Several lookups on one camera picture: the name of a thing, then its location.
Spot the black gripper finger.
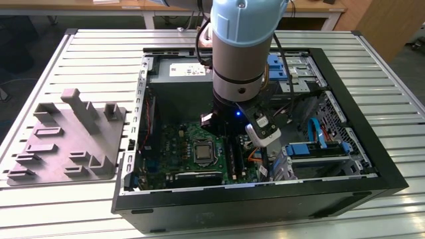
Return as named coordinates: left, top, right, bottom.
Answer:
left=198, top=112, right=216, bottom=131

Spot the silver CPU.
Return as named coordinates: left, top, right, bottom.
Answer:
left=194, top=144, right=213, bottom=160

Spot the green motherboard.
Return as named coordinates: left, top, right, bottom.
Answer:
left=137, top=120, right=262, bottom=186

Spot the grey power supply unit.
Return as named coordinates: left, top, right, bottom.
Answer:
left=146, top=57, right=214, bottom=124

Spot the black CPU socket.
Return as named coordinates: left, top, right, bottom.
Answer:
left=190, top=138, right=218, bottom=167

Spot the blue drive carrier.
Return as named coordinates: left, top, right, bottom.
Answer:
left=266, top=54, right=289, bottom=82

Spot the black graphics card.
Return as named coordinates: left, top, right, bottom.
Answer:
left=165, top=170, right=224, bottom=189

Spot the hard disk in blue carrier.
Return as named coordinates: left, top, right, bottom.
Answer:
left=284, top=140, right=352, bottom=160

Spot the grey metal drive cage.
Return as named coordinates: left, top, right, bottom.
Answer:
left=266, top=51, right=328, bottom=108

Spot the grey metal disk bay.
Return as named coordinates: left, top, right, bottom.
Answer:
left=268, top=146, right=380, bottom=181

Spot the black PC case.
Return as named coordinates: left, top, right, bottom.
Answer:
left=110, top=46, right=410, bottom=234

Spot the grey parts rack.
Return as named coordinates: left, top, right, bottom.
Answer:
left=5, top=88, right=129, bottom=187

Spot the wooden cabinet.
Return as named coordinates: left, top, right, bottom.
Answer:
left=354, top=0, right=425, bottom=63

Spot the office chair base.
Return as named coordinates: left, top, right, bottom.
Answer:
left=406, top=27, right=425, bottom=53

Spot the black office chair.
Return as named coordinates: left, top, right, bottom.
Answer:
left=0, top=14, right=38, bottom=74

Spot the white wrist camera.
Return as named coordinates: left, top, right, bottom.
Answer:
left=244, top=109, right=282, bottom=148

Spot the black camera cable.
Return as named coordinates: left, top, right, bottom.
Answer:
left=270, top=34, right=294, bottom=114
left=194, top=22, right=213, bottom=70

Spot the black wire bundle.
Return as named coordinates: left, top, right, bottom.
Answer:
left=274, top=91, right=325, bottom=118

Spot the blue flat data wire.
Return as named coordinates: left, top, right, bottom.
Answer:
left=306, top=117, right=328, bottom=149

